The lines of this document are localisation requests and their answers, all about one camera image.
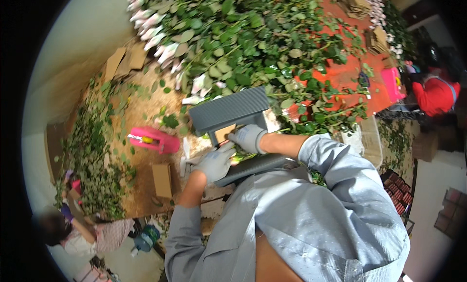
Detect gray ribbed bunching tray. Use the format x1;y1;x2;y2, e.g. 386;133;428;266
189;86;297;188

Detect heap of stripped green leaves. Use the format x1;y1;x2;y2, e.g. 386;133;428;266
54;73;141;220

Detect stack of folded cardboard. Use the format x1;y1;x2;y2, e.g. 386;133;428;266
365;26;390;56
328;0;372;19

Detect heap of leafy roses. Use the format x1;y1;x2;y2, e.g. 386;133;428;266
124;0;378;136

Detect person's body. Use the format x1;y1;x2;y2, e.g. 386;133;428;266
164;133;411;282

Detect crate of red roses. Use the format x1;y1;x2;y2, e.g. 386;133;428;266
380;168;415;217

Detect flat brown cardboard sheets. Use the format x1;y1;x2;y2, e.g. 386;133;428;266
104;44;148;83

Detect person's right hand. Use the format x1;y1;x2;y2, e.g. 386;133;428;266
228;124;269;155

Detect blue water bottle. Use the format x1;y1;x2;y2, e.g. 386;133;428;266
131;224;161;258

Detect green rose stem bundle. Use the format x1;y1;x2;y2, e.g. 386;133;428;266
230;149;258;167

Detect person's left hand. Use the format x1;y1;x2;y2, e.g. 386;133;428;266
193;141;238;184

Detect large brown carton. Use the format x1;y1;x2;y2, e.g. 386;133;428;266
412;132;439;163

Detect brown cardboard wrap piece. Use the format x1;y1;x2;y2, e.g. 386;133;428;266
215;124;237;143

